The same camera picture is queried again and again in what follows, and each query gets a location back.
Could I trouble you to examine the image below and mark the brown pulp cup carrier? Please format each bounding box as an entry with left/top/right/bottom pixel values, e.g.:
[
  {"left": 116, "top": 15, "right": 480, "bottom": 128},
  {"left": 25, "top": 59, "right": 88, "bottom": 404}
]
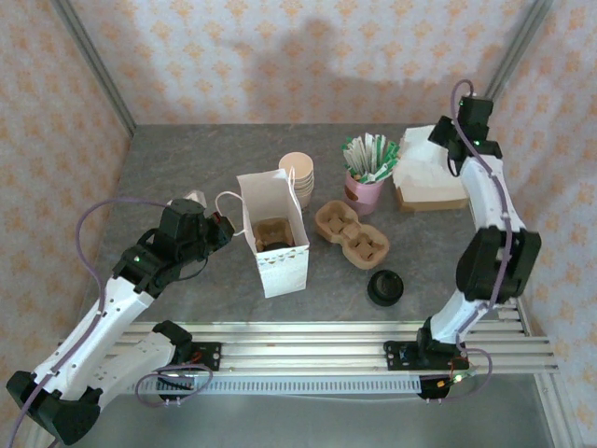
[
  {"left": 253, "top": 217, "right": 294, "bottom": 251},
  {"left": 314, "top": 199, "right": 391, "bottom": 272}
]

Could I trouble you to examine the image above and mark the white paper napkin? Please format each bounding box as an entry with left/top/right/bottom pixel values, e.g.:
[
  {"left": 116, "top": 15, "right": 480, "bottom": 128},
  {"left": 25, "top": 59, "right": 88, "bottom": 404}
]
[{"left": 400, "top": 124, "right": 450, "bottom": 164}]

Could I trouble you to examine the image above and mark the animal print paper bag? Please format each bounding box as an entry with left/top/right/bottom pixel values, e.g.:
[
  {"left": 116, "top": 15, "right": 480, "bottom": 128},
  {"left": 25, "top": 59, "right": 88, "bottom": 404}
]
[{"left": 214, "top": 167, "right": 312, "bottom": 300}]

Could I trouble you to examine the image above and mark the stack of white napkins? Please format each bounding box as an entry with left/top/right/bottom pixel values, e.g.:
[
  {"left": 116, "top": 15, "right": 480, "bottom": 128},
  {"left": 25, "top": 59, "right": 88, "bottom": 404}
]
[{"left": 393, "top": 151, "right": 469, "bottom": 203}]

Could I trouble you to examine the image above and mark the green white sugar stick packet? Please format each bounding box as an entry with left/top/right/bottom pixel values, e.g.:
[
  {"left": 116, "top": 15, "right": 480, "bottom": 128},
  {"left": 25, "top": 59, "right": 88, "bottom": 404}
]
[
  {"left": 379, "top": 141, "right": 402, "bottom": 169},
  {"left": 341, "top": 136, "right": 363, "bottom": 174},
  {"left": 366, "top": 158, "right": 401, "bottom": 184},
  {"left": 369, "top": 133, "right": 386, "bottom": 172},
  {"left": 355, "top": 133, "right": 374, "bottom": 175}
]

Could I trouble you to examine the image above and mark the stack of paper cups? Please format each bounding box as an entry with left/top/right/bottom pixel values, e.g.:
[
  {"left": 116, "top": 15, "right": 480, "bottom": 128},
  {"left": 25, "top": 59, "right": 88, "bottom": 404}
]
[{"left": 278, "top": 151, "right": 316, "bottom": 211}]

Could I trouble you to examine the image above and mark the pink holder cup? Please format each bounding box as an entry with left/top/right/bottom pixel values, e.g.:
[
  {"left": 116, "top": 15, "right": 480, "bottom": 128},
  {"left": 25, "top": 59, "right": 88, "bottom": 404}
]
[{"left": 343, "top": 170, "right": 386, "bottom": 217}]

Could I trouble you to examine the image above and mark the aluminium frame post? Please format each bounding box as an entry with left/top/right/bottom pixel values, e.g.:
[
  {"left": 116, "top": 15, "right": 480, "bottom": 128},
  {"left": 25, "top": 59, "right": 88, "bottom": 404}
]
[
  {"left": 484, "top": 0, "right": 557, "bottom": 102},
  {"left": 49, "top": 0, "right": 137, "bottom": 137}
]

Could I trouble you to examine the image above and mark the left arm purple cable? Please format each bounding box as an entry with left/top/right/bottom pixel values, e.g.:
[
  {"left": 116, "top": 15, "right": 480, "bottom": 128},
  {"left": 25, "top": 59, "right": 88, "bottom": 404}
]
[{"left": 8, "top": 198, "right": 170, "bottom": 448}]

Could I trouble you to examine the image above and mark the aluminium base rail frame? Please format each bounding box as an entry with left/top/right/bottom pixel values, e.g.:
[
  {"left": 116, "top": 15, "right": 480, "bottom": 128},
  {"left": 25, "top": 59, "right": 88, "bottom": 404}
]
[{"left": 55, "top": 320, "right": 561, "bottom": 375}]

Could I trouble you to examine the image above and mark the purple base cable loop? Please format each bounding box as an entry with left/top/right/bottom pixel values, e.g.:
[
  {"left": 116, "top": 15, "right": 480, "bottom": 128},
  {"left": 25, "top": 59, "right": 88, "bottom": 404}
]
[
  {"left": 133, "top": 363, "right": 215, "bottom": 408},
  {"left": 422, "top": 344, "right": 494, "bottom": 405}
]

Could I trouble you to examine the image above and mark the white slotted cable duct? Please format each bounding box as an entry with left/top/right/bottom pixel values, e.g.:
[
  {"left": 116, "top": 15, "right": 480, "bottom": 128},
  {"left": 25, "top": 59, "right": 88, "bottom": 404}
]
[{"left": 139, "top": 372, "right": 423, "bottom": 397}]

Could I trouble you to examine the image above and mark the aluminium side rail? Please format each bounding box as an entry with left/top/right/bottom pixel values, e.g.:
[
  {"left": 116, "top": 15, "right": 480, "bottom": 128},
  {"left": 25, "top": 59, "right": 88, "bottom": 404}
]
[{"left": 493, "top": 298, "right": 533, "bottom": 324}]

